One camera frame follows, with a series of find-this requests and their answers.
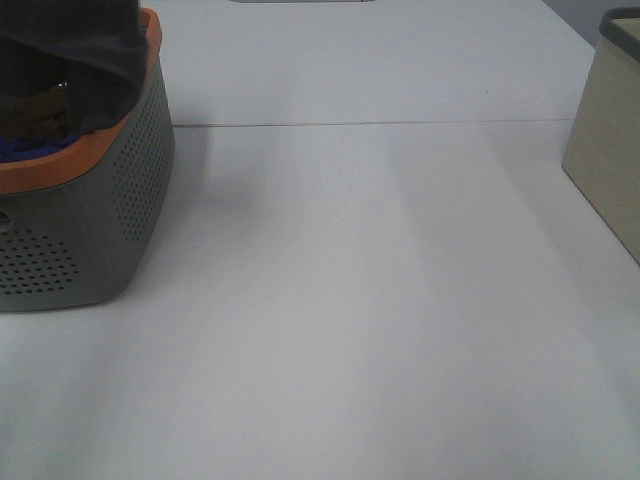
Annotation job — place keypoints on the dark grey towel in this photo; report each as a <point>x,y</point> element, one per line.
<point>98,49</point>

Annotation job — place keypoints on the grey orange-rimmed laundry basket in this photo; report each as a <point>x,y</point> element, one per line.
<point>75,224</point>

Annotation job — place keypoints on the beige grey-rimmed bin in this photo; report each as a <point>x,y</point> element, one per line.
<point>602,154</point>

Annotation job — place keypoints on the brown cloth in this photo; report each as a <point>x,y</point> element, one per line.
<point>43,116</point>

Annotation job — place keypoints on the blue cloth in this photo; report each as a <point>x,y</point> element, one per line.
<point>21,149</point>

